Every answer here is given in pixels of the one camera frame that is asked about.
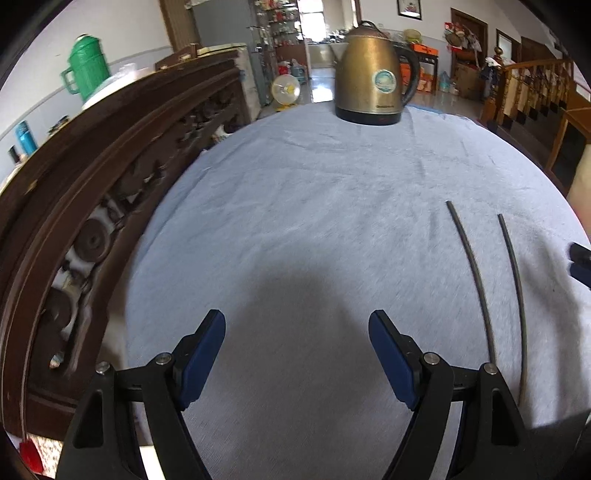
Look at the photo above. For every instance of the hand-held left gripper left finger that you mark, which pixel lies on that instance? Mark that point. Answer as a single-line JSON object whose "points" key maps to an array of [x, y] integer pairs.
{"points": [[201, 364]]}

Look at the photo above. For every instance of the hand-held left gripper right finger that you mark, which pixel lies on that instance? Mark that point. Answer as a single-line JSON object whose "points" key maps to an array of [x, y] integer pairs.
{"points": [[392, 362]]}

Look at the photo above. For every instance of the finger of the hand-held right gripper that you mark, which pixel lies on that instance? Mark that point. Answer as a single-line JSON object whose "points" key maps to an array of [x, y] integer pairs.
{"points": [[581, 258]]}

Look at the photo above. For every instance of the dark chopstick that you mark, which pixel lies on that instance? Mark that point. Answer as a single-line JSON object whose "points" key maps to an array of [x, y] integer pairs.
{"points": [[473, 267], [516, 277]]}

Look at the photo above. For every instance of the light blue tablecloth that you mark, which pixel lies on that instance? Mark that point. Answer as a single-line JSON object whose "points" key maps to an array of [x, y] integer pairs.
{"points": [[323, 207]]}

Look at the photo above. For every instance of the wooden stair railing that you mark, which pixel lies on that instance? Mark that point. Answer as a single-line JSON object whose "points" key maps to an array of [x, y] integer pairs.
{"points": [[531, 87]]}

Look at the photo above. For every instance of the dark wooden side table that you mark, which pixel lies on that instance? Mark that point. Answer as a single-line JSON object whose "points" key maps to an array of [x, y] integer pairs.
{"points": [[425, 50]]}

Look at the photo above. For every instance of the bronze electric kettle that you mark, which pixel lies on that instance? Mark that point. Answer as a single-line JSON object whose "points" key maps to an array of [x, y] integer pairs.
{"points": [[369, 69]]}

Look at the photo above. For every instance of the blue thermos flask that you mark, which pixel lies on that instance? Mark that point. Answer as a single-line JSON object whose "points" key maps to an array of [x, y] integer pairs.
{"points": [[26, 138]]}

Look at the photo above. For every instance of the white chest freezer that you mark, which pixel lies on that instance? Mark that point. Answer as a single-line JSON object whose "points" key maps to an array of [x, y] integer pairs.
{"points": [[244, 74]]}

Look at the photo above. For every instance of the green thermos jug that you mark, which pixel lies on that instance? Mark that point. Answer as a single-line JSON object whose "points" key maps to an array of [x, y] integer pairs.
{"points": [[87, 67]]}

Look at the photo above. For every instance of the grey refrigerator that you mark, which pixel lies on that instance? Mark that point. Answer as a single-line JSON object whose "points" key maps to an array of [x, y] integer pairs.
{"points": [[221, 23]]}

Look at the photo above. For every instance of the framed wall picture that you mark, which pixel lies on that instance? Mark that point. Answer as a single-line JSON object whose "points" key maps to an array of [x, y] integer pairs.
{"points": [[410, 8]]}

